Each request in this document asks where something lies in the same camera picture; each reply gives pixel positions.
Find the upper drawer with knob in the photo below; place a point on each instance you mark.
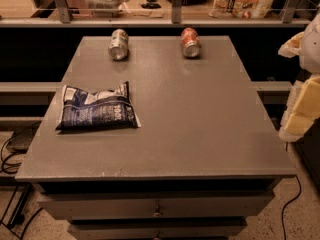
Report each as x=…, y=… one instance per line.
x=120, y=206

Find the grey drawer cabinet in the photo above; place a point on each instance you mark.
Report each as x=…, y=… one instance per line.
x=203, y=128

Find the drawer with knob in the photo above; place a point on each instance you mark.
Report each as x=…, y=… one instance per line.
x=157, y=229
x=120, y=206

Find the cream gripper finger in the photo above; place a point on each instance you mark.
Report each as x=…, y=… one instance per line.
x=292, y=47
x=302, y=109

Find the lower drawer with knob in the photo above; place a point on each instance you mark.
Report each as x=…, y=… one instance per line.
x=157, y=229

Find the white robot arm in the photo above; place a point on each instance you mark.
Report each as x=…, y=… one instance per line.
x=309, y=57

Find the colourful snack bag on shelf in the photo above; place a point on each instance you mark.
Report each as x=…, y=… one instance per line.
x=244, y=9

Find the blue chip bag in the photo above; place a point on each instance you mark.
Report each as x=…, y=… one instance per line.
x=102, y=109

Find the red coke can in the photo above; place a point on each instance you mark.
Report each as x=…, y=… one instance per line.
x=190, y=43

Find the black power adapter box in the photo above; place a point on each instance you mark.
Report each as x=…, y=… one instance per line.
x=21, y=140

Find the silver green soda can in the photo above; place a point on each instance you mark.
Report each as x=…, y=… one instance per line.
x=118, y=46

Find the black object on shelf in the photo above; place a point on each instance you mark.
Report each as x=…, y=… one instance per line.
x=150, y=6

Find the clear plastic container on shelf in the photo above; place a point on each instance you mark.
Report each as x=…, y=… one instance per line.
x=104, y=8

